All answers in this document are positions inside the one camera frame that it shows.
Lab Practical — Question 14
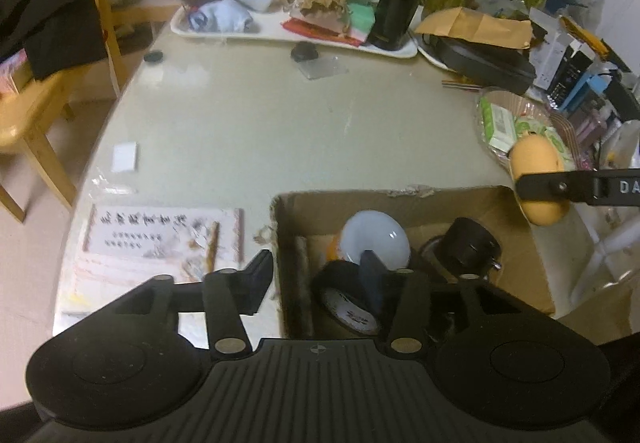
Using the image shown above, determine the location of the black tape roll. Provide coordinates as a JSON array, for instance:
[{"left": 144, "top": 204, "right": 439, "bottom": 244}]
[{"left": 311, "top": 260, "right": 383, "bottom": 337}]

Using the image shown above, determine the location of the yellow duck earphone case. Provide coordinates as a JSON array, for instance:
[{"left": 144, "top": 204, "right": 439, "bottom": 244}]
[{"left": 509, "top": 134, "right": 570, "bottom": 226}]

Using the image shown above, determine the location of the black cylindrical cup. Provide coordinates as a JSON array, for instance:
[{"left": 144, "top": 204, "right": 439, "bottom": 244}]
[{"left": 434, "top": 216, "right": 502, "bottom": 279}]

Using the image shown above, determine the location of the white round bulb lamp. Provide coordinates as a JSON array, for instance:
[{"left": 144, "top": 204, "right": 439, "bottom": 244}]
[{"left": 326, "top": 210, "right": 411, "bottom": 271}]

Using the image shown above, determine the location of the cardboard box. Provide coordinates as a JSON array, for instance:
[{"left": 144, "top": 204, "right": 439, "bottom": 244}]
[{"left": 270, "top": 186, "right": 555, "bottom": 339}]

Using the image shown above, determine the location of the green wet wipes pack right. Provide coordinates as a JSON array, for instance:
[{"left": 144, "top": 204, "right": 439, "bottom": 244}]
[{"left": 544, "top": 126, "right": 575, "bottom": 171}]

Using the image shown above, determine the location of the green wet wipes pack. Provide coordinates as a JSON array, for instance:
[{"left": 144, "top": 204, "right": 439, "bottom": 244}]
[
  {"left": 480, "top": 96, "right": 518, "bottom": 154},
  {"left": 514, "top": 116, "right": 548, "bottom": 138},
  {"left": 544, "top": 126, "right": 575, "bottom": 171}
]

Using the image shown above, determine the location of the green wet wipes pack middle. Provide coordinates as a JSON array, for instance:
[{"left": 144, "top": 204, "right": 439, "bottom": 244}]
[{"left": 514, "top": 116, "right": 548, "bottom": 138}]

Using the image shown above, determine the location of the green wet wipes pack left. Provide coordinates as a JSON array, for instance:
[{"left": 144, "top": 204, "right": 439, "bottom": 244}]
[{"left": 480, "top": 96, "right": 518, "bottom": 154}]

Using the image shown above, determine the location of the black product box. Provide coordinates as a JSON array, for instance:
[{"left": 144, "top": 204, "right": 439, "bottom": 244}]
[{"left": 546, "top": 50, "right": 596, "bottom": 110}]

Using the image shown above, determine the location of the printed paper card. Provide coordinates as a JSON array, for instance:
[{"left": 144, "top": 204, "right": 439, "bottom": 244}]
[{"left": 82, "top": 204, "right": 243, "bottom": 269}]

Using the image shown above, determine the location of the white product box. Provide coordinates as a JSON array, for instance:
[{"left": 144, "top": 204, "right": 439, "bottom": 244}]
[{"left": 529, "top": 8, "right": 573, "bottom": 90}]

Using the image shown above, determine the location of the dark grey hard case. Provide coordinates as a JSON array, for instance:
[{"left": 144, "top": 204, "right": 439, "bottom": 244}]
[{"left": 430, "top": 36, "right": 536, "bottom": 95}]

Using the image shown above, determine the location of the small white paper piece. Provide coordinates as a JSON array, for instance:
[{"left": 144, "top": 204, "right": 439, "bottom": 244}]
[{"left": 111, "top": 142, "right": 138, "bottom": 173}]

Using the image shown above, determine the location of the white tray right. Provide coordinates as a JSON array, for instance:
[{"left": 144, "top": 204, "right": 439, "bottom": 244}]
[{"left": 413, "top": 34, "right": 454, "bottom": 72}]

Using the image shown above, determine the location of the white tray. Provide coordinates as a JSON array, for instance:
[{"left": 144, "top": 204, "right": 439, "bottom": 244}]
[
  {"left": 169, "top": 7, "right": 419, "bottom": 59},
  {"left": 413, "top": 34, "right": 454, "bottom": 72}
]

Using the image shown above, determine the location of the brown paper envelope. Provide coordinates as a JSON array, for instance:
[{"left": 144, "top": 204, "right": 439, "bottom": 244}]
[{"left": 416, "top": 7, "right": 533, "bottom": 50}]

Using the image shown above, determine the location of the clear plastic box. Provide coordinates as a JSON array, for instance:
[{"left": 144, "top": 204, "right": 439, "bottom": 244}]
[{"left": 296, "top": 56, "right": 348, "bottom": 81}]

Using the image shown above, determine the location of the small black round cap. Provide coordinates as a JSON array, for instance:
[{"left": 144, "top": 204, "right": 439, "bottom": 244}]
[{"left": 143, "top": 51, "right": 164, "bottom": 64}]

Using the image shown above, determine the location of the white tray left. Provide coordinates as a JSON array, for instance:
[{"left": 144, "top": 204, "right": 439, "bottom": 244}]
[{"left": 169, "top": 7, "right": 419, "bottom": 59}]

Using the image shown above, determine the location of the red packet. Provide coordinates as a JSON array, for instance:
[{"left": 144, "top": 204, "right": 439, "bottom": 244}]
[{"left": 281, "top": 18, "right": 363, "bottom": 47}]

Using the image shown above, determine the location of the green sponge block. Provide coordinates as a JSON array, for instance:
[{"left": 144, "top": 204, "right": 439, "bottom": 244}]
[{"left": 347, "top": 2, "right": 375, "bottom": 42}]

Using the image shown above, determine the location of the rolled white sock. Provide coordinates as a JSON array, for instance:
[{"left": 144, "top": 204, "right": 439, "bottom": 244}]
[{"left": 188, "top": 0, "right": 254, "bottom": 33}]

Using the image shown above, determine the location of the brown crumpled paper bag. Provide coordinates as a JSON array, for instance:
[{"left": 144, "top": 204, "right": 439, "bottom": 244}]
[{"left": 288, "top": 0, "right": 350, "bottom": 33}]

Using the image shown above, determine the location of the black cloth on chair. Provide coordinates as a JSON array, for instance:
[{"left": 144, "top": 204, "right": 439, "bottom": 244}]
[{"left": 1, "top": 0, "right": 107, "bottom": 81}]

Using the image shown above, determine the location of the wooden chair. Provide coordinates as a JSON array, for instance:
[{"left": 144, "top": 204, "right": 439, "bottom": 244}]
[{"left": 0, "top": 0, "right": 181, "bottom": 224}]

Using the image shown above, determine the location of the rainbow ribbon cable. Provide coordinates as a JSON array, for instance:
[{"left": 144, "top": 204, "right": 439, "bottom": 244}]
[{"left": 440, "top": 79, "right": 484, "bottom": 93}]

